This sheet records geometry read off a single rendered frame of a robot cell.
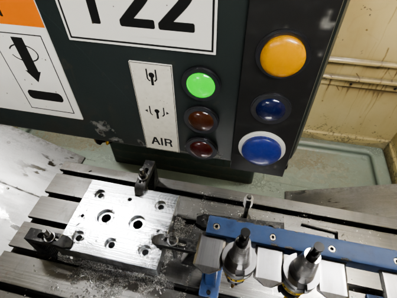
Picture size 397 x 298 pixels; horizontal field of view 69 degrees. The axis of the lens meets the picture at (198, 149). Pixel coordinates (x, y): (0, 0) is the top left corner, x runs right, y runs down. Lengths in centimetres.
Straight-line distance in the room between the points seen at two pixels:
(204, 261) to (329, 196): 88
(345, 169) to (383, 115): 31
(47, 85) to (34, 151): 134
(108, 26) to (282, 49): 11
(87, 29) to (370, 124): 154
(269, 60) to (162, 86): 8
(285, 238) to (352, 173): 109
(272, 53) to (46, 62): 16
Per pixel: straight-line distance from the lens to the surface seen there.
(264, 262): 58
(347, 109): 157
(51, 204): 111
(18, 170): 155
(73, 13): 21
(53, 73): 25
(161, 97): 22
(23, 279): 102
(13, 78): 28
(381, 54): 142
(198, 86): 19
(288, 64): 18
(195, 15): 18
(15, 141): 163
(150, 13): 18
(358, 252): 63
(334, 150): 169
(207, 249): 58
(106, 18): 20
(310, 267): 52
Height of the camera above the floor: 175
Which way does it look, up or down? 48 degrees down
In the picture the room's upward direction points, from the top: 1 degrees counter-clockwise
